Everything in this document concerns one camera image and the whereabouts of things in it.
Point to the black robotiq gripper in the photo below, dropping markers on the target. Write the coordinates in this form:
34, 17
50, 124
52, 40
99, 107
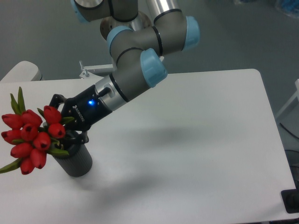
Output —
86, 108

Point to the red tulip bouquet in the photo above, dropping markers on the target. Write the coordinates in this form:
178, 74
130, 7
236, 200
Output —
33, 135

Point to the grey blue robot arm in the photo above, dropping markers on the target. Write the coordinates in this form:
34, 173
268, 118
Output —
136, 53

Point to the dark grey ribbed vase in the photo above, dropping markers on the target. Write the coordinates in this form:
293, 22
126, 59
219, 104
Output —
78, 162

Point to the white chair corner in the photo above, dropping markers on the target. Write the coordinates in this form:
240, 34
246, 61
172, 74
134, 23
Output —
24, 71

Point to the black box at table edge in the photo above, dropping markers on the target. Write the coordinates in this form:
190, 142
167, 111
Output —
291, 200

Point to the blue clear plastic bag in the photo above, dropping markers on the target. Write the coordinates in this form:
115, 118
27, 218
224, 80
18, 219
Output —
288, 7

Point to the white metal base frame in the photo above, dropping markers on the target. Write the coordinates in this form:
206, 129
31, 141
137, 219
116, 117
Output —
95, 70

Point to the white frame at right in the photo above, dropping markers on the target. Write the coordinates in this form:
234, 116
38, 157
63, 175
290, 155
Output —
290, 104

